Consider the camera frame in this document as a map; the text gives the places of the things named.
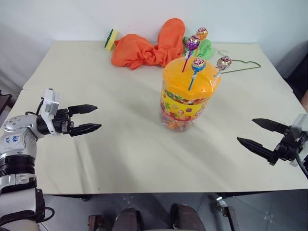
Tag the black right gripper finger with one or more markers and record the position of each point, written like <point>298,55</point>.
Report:
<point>256,147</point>
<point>270,125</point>

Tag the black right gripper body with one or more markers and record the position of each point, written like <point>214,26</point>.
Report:
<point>286,146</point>

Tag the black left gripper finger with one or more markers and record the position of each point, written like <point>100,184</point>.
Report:
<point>83,108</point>
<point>85,128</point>

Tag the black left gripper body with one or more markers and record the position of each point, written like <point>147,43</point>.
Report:
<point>62,120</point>

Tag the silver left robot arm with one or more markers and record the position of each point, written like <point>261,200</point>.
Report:
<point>14,144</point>

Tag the white-stick pink lollipop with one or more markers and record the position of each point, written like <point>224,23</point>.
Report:
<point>222,65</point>

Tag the blue-stick lollipop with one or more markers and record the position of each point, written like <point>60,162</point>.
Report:
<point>196,69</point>

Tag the red-stick purple lollipop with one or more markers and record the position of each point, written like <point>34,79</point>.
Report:
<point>191,48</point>

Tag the orange-wrapped lollipop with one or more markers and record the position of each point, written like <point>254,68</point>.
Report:
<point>201,34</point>

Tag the dark object at edge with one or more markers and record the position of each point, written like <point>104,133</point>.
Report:
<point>298,72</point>

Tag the dark shelf at edge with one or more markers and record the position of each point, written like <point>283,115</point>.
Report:
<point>4,101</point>

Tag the metal table leg caster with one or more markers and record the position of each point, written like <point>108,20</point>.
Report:
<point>226,209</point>

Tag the yellow green sponge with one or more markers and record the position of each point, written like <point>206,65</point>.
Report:
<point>110,40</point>

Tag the orange-lidded candy jar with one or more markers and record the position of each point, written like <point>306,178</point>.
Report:
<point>185,93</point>

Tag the orange cloth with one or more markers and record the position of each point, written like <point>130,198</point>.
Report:
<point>154,49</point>

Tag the dark rounded robot foot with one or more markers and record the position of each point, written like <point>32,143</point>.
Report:
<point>127,219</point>
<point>186,217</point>

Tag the green cloth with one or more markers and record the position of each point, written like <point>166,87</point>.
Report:
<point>204,48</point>

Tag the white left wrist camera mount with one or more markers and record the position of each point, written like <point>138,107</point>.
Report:
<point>50,103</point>

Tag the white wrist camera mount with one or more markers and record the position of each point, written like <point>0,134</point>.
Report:
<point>50,103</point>
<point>299,130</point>

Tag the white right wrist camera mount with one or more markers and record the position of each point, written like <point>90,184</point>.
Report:
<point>299,130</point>

